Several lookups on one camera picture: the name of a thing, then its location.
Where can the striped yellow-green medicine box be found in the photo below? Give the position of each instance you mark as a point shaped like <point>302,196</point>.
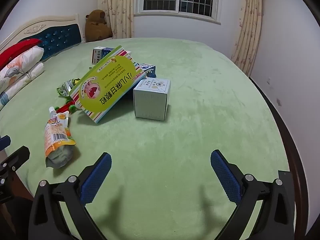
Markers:
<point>105,87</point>

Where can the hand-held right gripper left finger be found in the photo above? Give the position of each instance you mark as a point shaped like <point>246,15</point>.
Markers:
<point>96,177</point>

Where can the red pillow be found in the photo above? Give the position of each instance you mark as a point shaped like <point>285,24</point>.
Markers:
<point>17,50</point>

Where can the white square box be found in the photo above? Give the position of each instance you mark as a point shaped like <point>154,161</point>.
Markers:
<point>150,100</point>

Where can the brown teddy bear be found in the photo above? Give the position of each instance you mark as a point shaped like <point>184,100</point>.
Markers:
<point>96,26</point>

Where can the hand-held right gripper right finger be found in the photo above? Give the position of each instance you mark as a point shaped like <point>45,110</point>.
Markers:
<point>225,177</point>

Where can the green bed blanket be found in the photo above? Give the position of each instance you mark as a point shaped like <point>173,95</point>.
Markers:
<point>200,92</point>

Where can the silver green snack wrapper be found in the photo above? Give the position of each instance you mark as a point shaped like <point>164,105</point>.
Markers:
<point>66,87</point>

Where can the blue carton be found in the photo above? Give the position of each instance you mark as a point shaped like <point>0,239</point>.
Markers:
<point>150,70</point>

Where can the small blue-white medicine box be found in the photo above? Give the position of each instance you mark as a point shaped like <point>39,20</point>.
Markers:
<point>98,55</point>

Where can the orange drink pouch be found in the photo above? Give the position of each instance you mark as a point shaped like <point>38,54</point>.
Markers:
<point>56,135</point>

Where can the dark wooden bed frame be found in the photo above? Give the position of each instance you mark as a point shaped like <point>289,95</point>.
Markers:
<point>295,160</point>

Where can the red green plastic toy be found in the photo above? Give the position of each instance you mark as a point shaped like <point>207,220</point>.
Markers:
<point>66,108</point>

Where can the floral beige curtain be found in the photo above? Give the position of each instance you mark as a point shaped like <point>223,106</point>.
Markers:
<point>117,5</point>
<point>250,25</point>

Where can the cream headboard with blue padding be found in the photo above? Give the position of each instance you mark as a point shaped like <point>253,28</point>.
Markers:
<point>60,36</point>

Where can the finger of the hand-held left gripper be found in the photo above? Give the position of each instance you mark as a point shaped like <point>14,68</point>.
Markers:
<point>5,143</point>
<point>15,157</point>

